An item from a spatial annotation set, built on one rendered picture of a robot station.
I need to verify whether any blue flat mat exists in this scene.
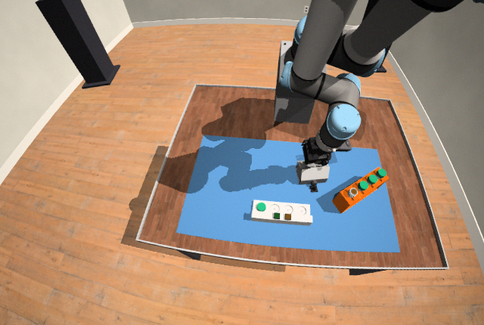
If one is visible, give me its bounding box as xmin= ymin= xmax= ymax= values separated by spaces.
xmin=176 ymin=135 xmax=400 ymax=252

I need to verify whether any green round cap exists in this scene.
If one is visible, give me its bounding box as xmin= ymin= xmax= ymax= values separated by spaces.
xmin=358 ymin=181 xmax=368 ymax=190
xmin=257 ymin=203 xmax=266 ymax=212
xmin=368 ymin=175 xmax=377 ymax=184
xmin=377 ymin=169 xmax=386 ymax=178

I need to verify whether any orange test tube rack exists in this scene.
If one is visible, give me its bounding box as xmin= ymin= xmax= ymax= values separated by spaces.
xmin=332 ymin=167 xmax=389 ymax=213

